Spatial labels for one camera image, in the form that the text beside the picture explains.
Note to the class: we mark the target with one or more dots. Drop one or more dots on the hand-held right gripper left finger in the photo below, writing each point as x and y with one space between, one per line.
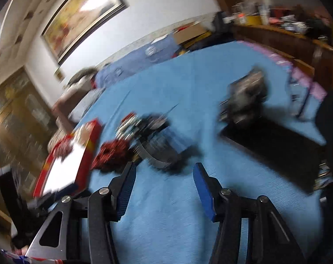
126 195

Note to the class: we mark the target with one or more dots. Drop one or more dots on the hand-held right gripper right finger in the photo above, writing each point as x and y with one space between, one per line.
203 192

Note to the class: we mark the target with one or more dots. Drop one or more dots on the dark red beaded jewelry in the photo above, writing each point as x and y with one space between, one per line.
108 154

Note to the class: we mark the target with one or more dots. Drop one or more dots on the red shallow tray box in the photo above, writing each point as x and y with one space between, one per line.
63 170

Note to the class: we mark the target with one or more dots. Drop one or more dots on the pink red beaded jewelry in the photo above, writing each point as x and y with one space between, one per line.
65 147

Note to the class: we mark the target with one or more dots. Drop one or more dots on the red blue striped cloth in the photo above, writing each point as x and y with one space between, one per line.
31 260

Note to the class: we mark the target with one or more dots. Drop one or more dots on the dark cloth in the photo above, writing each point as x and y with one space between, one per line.
273 148

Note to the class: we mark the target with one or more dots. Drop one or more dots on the wooden wardrobe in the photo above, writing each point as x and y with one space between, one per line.
15 121

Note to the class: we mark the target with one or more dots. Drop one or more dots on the grey pillow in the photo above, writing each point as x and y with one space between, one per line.
85 104

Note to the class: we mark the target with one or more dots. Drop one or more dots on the brown armchair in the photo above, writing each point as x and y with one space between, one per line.
63 107

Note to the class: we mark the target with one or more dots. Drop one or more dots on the pile of clothes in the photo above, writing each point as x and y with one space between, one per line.
82 75

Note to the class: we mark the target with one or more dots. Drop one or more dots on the blue sofa cover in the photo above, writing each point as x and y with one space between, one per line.
133 60

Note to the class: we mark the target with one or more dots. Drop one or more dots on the pink patterned bed sheet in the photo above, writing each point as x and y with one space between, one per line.
301 77

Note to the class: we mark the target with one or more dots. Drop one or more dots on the cardboard box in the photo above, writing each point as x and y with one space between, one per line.
189 33

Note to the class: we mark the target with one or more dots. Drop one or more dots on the wooden cabinet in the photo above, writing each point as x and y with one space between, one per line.
287 46

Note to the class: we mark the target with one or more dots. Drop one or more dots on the yellow box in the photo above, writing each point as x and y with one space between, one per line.
253 19

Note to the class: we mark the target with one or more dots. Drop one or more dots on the framed horse painting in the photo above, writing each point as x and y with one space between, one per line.
81 13

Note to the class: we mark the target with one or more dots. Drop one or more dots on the white spray bottle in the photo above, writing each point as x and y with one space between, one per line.
262 5

